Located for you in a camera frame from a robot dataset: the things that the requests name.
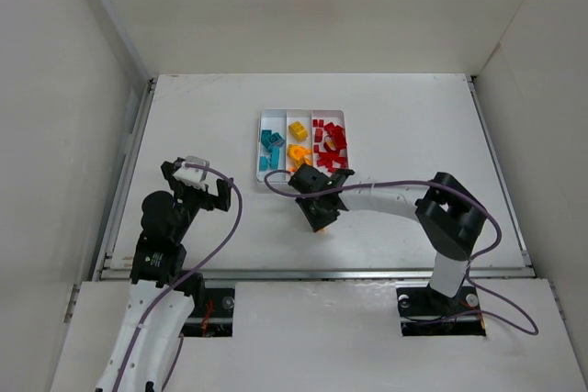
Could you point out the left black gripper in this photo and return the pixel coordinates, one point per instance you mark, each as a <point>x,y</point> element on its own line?
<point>197,192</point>

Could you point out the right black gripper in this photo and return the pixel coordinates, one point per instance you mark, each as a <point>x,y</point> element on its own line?
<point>322,202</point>

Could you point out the orange arch lego piece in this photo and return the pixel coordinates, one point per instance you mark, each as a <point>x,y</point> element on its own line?
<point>299,155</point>

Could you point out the red flower duplo piece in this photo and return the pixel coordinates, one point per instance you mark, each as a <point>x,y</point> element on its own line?
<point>330,145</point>

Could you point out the teal duplo brick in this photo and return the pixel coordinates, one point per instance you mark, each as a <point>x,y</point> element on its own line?
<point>263,164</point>
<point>270,139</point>

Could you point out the yellow duplo brick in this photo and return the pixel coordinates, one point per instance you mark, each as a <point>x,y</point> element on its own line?
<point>297,131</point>

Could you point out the teal frog duplo piece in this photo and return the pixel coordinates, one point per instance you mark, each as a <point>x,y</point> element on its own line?
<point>274,158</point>

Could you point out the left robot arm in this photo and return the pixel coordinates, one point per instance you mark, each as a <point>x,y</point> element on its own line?
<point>162,295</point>

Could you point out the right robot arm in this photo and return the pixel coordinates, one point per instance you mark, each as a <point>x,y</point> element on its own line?
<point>451,218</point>

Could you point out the white three-compartment tray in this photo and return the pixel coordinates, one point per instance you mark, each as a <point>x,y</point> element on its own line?
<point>290,138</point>

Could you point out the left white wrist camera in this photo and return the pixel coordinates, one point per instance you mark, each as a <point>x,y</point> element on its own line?
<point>191,171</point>

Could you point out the aluminium front rail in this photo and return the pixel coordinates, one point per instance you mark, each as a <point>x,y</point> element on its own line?
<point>313,275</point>

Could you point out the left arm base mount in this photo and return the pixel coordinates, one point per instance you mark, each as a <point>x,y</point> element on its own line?
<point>212,316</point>

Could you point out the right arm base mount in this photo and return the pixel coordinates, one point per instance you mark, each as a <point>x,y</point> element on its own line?
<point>425,313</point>

